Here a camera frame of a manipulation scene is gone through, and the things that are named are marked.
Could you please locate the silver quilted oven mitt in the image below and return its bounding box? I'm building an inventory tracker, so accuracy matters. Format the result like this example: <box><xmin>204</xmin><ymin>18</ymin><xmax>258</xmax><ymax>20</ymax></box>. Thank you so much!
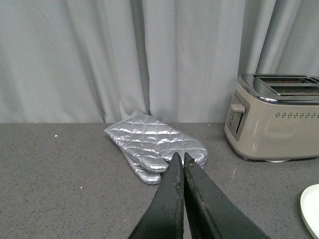
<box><xmin>122</xmin><ymin>149</ymin><xmax>208</xmax><ymax>185</ymax></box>
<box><xmin>104</xmin><ymin>113</ymin><xmax>208</xmax><ymax>173</ymax></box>

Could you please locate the upper silver quilted oven mitt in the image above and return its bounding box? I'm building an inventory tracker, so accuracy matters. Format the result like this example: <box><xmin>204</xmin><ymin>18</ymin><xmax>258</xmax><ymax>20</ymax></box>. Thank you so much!
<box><xmin>104</xmin><ymin>113</ymin><xmax>208</xmax><ymax>173</ymax></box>

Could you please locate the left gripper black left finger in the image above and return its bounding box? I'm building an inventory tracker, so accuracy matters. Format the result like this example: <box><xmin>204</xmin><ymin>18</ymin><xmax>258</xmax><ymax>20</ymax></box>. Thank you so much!
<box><xmin>129</xmin><ymin>152</ymin><xmax>184</xmax><ymax>239</ymax></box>

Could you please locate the grey-white curtain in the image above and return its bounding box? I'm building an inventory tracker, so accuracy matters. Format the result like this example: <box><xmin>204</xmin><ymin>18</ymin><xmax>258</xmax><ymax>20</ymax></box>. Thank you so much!
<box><xmin>0</xmin><ymin>0</ymin><xmax>319</xmax><ymax>123</ymax></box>

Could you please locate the cream two-slot toaster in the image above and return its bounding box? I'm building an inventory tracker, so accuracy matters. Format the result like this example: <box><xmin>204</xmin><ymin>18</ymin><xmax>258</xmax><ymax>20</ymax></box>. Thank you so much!
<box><xmin>224</xmin><ymin>74</ymin><xmax>319</xmax><ymax>162</ymax></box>

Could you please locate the white round plate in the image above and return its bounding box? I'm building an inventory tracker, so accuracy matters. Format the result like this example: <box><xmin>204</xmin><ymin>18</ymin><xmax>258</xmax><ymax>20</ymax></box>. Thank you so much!
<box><xmin>300</xmin><ymin>184</ymin><xmax>319</xmax><ymax>239</ymax></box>

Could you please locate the lower silver quilted oven mitt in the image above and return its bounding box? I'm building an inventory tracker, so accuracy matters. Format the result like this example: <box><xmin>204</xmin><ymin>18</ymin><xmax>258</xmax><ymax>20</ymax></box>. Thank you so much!
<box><xmin>122</xmin><ymin>149</ymin><xmax>208</xmax><ymax>185</ymax></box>

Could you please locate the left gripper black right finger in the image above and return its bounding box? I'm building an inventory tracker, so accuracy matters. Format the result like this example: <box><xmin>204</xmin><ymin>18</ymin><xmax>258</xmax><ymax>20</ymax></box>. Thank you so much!
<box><xmin>184</xmin><ymin>153</ymin><xmax>269</xmax><ymax>239</ymax></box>

